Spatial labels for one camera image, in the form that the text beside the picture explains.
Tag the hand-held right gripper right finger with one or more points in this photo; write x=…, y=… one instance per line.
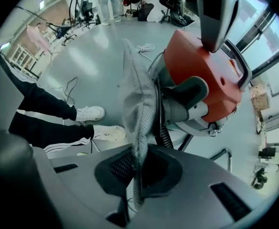
x=189, y=199

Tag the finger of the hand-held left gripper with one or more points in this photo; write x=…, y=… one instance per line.
x=229, y=8
x=208, y=8

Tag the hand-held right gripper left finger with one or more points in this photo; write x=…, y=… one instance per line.
x=82, y=187

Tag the red vacuum cleaner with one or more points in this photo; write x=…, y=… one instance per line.
x=192, y=63

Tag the grey vacuum bag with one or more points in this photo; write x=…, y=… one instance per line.
x=137, y=99

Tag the white bag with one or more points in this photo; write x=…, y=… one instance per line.
x=156, y=14

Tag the person's right white shoe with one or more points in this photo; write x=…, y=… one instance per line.
x=108, y=132

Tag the person's white shoe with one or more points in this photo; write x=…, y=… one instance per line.
x=108, y=132
x=89, y=113

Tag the person's left white shoe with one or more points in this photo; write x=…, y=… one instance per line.
x=89, y=113

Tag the black striped trousers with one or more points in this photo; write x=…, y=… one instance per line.
x=46, y=104

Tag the brown cardboard box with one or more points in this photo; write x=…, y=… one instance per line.
x=260, y=101

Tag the black and blue office chair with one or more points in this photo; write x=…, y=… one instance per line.
x=63, y=32

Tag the pink cloth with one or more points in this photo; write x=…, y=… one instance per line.
x=38, y=38

